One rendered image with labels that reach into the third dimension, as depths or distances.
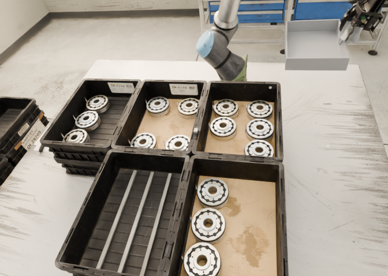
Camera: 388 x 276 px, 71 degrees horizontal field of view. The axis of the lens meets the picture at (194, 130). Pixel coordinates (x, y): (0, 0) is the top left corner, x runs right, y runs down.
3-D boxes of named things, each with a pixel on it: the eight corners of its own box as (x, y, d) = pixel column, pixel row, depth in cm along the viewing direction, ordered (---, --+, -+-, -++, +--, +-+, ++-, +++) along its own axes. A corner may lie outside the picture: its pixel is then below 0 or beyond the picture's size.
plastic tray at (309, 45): (284, 32, 116) (286, 21, 112) (336, 30, 111) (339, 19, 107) (284, 70, 99) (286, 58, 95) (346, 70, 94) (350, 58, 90)
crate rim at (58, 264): (111, 152, 100) (109, 148, 98) (191, 158, 94) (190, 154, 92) (56, 269, 74) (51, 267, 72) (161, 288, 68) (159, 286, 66)
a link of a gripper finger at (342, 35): (334, 49, 97) (350, 26, 90) (331, 41, 101) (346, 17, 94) (342, 52, 97) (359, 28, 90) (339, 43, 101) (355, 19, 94)
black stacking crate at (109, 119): (93, 97, 139) (84, 79, 130) (148, 99, 133) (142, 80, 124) (53, 160, 113) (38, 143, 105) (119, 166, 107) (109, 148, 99)
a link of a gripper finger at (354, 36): (344, 52, 97) (359, 28, 90) (341, 43, 101) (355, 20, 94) (353, 54, 97) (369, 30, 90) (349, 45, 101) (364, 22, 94)
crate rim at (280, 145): (208, 84, 120) (208, 80, 118) (279, 86, 113) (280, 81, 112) (191, 158, 94) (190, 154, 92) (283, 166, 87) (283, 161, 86)
